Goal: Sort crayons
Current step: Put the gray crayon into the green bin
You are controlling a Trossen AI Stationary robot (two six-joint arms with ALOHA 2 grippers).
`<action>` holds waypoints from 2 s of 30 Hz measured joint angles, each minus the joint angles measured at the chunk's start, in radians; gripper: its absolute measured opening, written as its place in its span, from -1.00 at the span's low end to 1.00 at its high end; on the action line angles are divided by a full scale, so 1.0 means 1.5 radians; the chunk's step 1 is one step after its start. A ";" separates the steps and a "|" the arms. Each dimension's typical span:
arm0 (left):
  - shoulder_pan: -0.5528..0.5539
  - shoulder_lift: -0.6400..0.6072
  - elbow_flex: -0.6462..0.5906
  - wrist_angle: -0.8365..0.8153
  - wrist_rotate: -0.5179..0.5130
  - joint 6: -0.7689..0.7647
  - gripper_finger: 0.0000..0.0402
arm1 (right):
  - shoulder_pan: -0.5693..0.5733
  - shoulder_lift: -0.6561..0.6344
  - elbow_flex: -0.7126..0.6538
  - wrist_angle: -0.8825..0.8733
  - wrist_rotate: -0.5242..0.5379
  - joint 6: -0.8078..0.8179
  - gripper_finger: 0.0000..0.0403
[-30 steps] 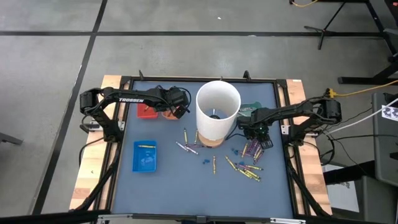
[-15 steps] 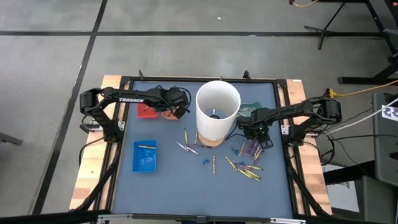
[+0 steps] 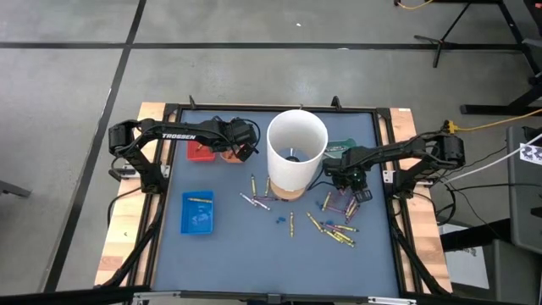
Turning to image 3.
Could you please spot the black stand base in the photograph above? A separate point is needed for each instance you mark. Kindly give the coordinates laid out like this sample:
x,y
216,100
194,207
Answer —
x,y
487,109

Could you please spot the white lampshade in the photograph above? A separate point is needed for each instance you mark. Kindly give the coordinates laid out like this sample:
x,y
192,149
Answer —
x,y
279,127

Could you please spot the metal lamp pole with socket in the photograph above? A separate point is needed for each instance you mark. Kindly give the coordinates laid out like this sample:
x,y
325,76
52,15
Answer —
x,y
292,159

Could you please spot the red plastic basket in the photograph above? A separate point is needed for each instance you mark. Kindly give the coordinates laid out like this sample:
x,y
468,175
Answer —
x,y
201,156

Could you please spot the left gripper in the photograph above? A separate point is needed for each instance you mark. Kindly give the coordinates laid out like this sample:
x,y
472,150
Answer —
x,y
237,133

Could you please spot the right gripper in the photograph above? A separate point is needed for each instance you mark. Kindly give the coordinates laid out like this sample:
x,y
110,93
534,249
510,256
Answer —
x,y
347,163

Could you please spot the black tripod stand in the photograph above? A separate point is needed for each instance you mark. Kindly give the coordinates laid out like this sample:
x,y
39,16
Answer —
x,y
441,42

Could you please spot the grey cabinet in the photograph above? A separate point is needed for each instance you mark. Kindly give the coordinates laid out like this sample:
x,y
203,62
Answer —
x,y
525,203

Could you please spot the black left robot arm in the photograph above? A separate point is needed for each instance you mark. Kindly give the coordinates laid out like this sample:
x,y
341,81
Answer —
x,y
178,135

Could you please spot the yellow green crayon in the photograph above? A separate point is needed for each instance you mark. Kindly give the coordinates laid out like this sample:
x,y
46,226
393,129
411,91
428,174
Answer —
x,y
344,238

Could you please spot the teal plastic bin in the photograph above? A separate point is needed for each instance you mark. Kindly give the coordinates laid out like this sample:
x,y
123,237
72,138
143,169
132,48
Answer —
x,y
339,142

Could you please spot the printed marker sheet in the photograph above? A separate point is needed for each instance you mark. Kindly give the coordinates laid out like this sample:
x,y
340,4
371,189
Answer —
x,y
531,153

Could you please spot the round wooden lamp base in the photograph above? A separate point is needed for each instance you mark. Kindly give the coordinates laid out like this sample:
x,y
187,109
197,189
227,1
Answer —
x,y
288,195

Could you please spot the black clamp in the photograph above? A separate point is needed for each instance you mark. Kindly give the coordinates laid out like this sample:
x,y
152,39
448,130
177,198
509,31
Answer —
x,y
336,102
192,102

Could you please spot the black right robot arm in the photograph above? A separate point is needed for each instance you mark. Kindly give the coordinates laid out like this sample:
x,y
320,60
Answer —
x,y
402,150

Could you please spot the aluminium rail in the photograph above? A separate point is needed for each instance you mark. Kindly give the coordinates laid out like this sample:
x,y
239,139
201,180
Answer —
x,y
211,294

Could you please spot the white crayon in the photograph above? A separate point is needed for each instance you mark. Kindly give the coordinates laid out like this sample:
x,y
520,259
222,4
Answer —
x,y
247,199
261,205
339,148

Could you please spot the orange plastic bin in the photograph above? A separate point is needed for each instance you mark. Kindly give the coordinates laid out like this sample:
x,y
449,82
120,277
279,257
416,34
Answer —
x,y
230,157

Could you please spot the blue plastic basket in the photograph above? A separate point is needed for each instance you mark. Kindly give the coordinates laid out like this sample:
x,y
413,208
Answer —
x,y
197,229

